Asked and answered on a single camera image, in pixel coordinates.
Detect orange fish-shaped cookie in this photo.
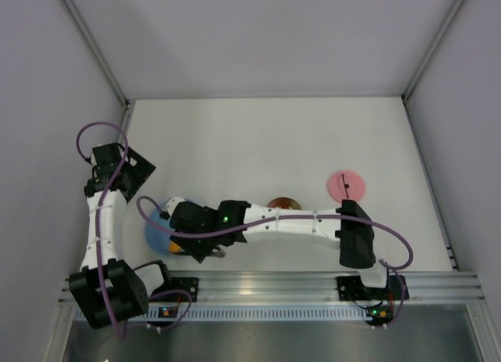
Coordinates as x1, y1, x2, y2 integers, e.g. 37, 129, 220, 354
168, 242, 183, 254

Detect metal tongs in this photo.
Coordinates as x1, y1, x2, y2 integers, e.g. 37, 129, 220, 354
211, 248, 226, 259

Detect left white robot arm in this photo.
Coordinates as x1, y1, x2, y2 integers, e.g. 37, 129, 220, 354
69, 143, 172, 329

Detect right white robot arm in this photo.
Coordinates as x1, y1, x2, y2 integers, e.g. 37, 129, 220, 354
161, 197, 387, 288

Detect steel lunch box bowl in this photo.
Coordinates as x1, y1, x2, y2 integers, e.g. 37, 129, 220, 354
267, 197, 301, 210

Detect pink lunch box lid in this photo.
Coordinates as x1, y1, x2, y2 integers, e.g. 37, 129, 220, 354
326, 170, 366, 203

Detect blue plate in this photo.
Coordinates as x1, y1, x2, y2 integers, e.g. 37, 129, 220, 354
144, 209, 187, 256

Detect left controller board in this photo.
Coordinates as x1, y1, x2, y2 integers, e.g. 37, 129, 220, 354
158, 306, 178, 319

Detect controller board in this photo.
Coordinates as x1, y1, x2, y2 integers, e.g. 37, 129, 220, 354
366, 305, 394, 327
158, 306, 178, 319

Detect right controller board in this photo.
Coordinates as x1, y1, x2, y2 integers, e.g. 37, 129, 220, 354
366, 305, 394, 327

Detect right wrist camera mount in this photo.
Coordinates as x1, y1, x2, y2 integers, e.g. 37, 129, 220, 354
160, 197, 186, 220

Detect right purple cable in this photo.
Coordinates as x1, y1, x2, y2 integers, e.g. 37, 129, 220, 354
136, 196, 415, 328

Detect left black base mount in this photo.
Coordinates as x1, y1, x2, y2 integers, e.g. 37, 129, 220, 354
162, 277, 199, 302

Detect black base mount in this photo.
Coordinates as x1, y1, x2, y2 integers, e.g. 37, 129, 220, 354
336, 275, 409, 302
162, 277, 199, 302

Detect aluminium rail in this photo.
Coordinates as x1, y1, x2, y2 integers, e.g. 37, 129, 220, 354
58, 270, 486, 305

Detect slotted cable duct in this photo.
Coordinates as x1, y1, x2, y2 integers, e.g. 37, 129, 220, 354
124, 307, 377, 323

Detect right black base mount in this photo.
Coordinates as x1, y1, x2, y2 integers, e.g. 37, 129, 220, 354
336, 275, 409, 302

